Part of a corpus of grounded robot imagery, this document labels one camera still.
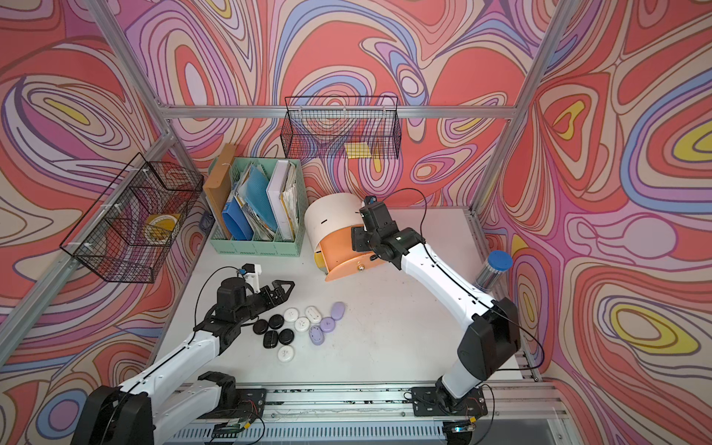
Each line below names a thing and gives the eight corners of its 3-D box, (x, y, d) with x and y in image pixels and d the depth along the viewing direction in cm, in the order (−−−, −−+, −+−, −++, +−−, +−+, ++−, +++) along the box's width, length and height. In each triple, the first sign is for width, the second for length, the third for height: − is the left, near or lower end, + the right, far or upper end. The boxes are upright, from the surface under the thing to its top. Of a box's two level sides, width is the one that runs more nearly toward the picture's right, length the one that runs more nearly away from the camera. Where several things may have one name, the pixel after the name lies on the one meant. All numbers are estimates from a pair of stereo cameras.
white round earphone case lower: (277, 362, 83) (275, 359, 81) (280, 348, 86) (278, 345, 84) (294, 362, 83) (292, 359, 81) (296, 348, 86) (294, 345, 84)
